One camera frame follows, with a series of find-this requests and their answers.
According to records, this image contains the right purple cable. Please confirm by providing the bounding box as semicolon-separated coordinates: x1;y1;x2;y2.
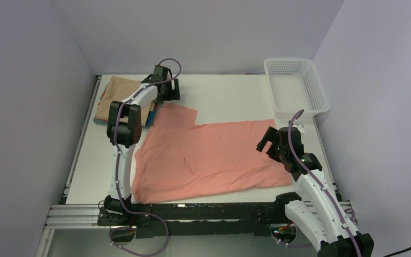
287;109;364;257

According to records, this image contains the blue folded t shirt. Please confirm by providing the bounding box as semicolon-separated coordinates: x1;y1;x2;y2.
144;102;158;127

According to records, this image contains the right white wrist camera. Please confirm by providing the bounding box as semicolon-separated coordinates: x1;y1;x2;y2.
292;120;305;135

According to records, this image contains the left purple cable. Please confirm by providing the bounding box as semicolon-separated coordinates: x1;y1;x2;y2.
113;58;182;257

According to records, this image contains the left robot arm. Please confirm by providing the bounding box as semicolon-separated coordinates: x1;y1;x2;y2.
97;64;180;226

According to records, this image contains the purple cable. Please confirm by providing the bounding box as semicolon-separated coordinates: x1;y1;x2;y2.
113;58;182;257
287;109;364;257

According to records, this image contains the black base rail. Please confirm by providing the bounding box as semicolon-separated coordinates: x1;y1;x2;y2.
97;200;298;243

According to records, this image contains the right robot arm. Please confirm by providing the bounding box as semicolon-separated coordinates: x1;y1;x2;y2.
256;126;374;256

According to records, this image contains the white plastic basket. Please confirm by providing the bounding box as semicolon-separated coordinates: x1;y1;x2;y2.
264;58;330;118

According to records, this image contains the beige folded t shirt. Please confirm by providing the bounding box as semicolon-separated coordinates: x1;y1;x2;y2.
95;75;157;123

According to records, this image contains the pink t shirt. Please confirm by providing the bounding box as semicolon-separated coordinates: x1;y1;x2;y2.
132;103;292;204

